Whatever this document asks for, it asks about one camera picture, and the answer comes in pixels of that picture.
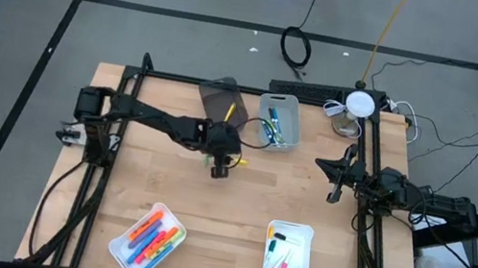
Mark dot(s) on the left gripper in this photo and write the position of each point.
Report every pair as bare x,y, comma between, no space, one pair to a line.
223,143

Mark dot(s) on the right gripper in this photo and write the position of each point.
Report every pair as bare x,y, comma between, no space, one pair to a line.
354,175

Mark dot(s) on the green slim highlighter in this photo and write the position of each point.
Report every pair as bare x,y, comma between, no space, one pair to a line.
207,160

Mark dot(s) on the yellow slim highlighter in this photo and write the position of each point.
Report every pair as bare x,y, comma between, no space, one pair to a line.
230,113
244,161

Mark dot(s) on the dark grey translucent bin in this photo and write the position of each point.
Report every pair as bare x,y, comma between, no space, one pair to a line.
215,101

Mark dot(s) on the blue Expo marker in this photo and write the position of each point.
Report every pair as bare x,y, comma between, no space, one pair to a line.
276,118
268,131

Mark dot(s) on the dark green Expo marker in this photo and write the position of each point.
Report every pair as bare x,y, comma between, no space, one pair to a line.
274,130

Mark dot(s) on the light green Expo marker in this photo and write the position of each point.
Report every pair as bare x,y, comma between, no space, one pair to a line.
280,137

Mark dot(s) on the light grey plastic bin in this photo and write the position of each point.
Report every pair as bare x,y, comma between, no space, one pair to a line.
293,114

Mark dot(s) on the black cap small marker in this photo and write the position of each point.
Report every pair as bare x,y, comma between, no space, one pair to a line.
280,236

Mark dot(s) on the yellow cap small marker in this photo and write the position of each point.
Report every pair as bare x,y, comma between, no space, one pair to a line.
271,233

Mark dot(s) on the white plastic bin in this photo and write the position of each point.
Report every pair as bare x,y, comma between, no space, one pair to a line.
302,261
120,245

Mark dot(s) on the orange Sharpie highlighter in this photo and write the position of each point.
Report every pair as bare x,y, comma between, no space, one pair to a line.
146,225
168,235

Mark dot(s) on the pale yellow Sharpie highlighter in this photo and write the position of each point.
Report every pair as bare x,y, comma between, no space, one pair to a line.
176,240

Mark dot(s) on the purple marker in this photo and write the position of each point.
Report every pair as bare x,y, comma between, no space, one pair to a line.
143,236

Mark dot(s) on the pink Sharpie highlighter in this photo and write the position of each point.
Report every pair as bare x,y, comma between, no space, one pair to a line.
150,247

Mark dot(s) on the blue Sharpie highlighter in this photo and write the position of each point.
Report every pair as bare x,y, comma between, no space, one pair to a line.
139,251
154,262

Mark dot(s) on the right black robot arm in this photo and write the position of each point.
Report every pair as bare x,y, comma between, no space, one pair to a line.
441,204

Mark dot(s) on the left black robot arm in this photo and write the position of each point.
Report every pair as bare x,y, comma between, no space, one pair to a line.
159,118

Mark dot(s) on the white lamp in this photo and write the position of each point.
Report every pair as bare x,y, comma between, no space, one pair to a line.
361,104

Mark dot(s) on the black keyboard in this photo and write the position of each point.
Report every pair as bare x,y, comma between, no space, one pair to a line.
305,89

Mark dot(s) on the black metal crossbar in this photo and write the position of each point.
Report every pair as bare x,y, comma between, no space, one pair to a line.
433,237

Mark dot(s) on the white paper sheet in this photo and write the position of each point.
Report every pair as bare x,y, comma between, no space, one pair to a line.
455,253

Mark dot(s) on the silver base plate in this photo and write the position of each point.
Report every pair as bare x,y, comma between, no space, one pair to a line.
70,136

